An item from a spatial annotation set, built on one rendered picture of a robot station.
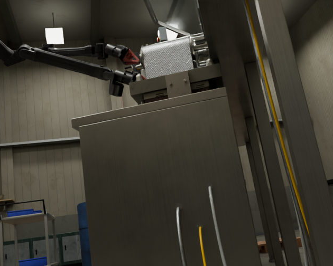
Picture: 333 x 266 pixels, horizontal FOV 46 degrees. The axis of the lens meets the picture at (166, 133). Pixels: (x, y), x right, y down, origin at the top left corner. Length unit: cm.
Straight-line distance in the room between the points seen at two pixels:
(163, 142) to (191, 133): 11
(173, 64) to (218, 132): 53
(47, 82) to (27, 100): 78
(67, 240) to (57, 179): 256
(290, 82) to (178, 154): 64
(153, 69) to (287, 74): 100
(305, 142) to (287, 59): 22
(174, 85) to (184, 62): 29
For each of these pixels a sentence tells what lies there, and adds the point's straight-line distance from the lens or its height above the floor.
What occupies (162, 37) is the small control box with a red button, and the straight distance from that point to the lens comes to 266.
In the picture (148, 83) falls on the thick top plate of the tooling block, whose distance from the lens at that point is 170.
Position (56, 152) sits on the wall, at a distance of 1128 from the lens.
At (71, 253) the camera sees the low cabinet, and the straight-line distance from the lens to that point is 904.
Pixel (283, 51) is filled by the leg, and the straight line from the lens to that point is 107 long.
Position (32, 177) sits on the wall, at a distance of 1121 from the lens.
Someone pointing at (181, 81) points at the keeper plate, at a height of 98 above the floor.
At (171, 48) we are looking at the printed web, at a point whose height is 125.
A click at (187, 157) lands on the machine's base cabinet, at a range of 152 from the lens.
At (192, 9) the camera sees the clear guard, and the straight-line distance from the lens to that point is 263.
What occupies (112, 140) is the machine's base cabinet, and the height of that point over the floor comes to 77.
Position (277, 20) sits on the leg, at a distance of 111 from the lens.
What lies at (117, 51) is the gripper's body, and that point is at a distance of 210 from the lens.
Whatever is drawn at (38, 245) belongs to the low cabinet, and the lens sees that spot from 910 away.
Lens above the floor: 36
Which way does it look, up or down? 15 degrees up
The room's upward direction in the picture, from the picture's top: 9 degrees counter-clockwise
